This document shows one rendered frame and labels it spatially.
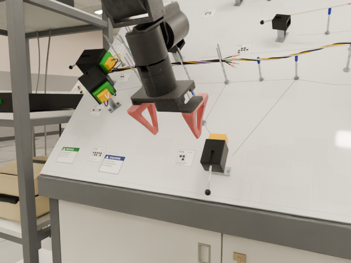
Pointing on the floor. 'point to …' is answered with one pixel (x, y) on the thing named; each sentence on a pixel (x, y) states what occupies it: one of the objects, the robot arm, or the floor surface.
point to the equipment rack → (86, 18)
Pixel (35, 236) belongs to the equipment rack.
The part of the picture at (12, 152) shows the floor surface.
